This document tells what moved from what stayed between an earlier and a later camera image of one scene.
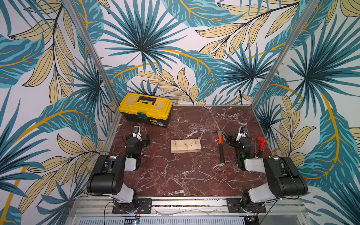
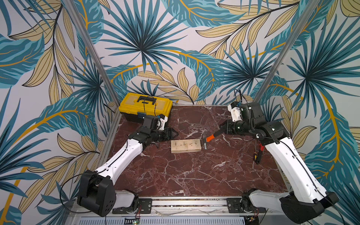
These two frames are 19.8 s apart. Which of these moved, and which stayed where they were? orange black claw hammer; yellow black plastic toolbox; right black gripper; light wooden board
Moved: orange black claw hammer; right black gripper
Stayed: light wooden board; yellow black plastic toolbox
